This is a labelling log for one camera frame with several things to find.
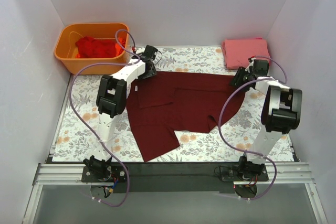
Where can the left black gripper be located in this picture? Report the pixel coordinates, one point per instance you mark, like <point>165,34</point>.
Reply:
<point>149,72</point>

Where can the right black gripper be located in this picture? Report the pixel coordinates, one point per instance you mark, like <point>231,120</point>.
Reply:
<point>240,78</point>

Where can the dark red t shirt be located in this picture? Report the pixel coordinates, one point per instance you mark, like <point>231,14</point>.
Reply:
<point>178,101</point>

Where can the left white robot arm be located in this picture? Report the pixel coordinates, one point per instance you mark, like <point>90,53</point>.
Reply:
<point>111,102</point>

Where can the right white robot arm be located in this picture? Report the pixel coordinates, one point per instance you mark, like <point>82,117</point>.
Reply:
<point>281,113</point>

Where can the folded pink t shirt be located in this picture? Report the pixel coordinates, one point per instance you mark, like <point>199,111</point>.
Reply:
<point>237,51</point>

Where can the orange t shirt in bin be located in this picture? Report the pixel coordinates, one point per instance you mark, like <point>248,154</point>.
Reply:
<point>120,44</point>

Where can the bright red t shirt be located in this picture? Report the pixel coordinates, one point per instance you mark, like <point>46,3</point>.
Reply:
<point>89,47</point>

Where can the orange plastic bin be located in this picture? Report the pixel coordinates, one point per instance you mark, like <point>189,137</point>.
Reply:
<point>67,52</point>

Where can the floral patterned table mat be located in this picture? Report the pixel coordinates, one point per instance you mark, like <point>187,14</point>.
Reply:
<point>75,140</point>

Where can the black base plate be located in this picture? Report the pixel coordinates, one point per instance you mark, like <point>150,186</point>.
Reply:
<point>170,177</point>

